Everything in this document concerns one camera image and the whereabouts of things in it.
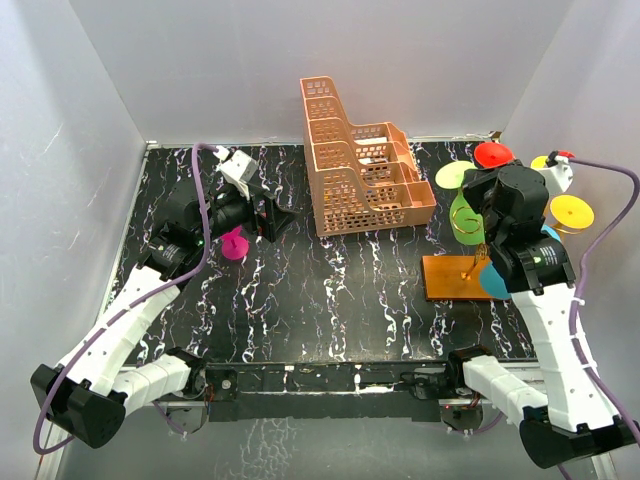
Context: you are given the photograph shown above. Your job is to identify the blue plastic wine glass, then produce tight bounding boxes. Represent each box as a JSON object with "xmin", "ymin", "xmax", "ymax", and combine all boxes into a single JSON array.
[{"xmin": 478, "ymin": 224, "xmax": 564, "ymax": 302}]

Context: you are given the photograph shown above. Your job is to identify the magenta plastic wine glass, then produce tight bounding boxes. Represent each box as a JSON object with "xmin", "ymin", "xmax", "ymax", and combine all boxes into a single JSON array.
[{"xmin": 221, "ymin": 226, "xmax": 249, "ymax": 261}]

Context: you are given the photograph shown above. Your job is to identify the red plastic wine glass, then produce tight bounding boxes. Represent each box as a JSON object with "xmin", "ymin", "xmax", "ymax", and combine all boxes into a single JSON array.
[{"xmin": 474, "ymin": 142, "xmax": 515, "ymax": 168}]

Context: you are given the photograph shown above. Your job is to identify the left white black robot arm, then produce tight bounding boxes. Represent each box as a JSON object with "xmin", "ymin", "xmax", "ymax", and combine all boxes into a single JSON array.
[{"xmin": 30, "ymin": 181, "xmax": 295, "ymax": 449}]

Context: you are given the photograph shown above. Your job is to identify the gold wire wooden glass rack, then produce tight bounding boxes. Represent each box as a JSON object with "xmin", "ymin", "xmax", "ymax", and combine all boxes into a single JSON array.
[{"xmin": 421, "ymin": 204, "xmax": 576, "ymax": 303}]

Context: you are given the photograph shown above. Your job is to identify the yellow plastic wine glass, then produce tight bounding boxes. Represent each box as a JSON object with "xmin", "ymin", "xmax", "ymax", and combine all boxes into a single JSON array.
[{"xmin": 550, "ymin": 194, "xmax": 595, "ymax": 234}]

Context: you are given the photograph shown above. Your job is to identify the green plastic wine glass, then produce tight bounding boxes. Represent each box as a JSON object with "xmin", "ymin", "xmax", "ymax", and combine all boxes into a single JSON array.
[{"xmin": 435, "ymin": 161, "xmax": 485, "ymax": 246}]

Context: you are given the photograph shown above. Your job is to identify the black front mounting rail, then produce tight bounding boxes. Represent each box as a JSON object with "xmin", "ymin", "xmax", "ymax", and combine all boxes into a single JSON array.
[{"xmin": 202, "ymin": 361, "xmax": 456, "ymax": 422}]

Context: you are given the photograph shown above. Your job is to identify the orange yellow wine glass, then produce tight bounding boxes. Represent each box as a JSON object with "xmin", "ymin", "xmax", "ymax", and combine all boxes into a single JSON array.
[{"xmin": 530, "ymin": 155, "xmax": 548, "ymax": 170}]

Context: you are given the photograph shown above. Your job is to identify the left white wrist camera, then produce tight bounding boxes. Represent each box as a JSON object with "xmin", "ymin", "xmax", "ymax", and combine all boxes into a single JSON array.
[{"xmin": 218, "ymin": 150, "xmax": 259, "ymax": 200}]

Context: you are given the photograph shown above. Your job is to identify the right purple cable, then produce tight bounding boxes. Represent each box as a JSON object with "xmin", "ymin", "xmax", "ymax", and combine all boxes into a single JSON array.
[{"xmin": 554, "ymin": 157, "xmax": 640, "ymax": 480}]

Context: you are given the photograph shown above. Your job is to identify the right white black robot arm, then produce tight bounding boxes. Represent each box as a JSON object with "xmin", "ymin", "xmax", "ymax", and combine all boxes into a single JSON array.
[{"xmin": 445, "ymin": 160, "xmax": 639, "ymax": 469}]

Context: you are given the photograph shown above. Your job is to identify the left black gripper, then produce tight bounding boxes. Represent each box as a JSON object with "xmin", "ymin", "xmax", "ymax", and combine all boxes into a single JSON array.
[{"xmin": 195, "ymin": 181, "xmax": 298, "ymax": 246}]

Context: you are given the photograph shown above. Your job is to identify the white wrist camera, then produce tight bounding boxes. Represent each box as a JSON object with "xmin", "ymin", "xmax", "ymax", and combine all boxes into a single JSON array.
[
  {"xmin": 538, "ymin": 150, "xmax": 574, "ymax": 197},
  {"xmin": 218, "ymin": 150, "xmax": 259, "ymax": 200}
]

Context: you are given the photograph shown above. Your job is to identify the peach plastic file organizer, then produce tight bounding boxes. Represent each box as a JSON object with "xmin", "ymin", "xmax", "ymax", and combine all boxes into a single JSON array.
[{"xmin": 300, "ymin": 76, "xmax": 436, "ymax": 237}]

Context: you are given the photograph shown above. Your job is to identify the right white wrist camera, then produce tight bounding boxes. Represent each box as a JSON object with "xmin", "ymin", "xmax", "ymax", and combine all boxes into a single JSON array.
[{"xmin": 538, "ymin": 150, "xmax": 574, "ymax": 197}]

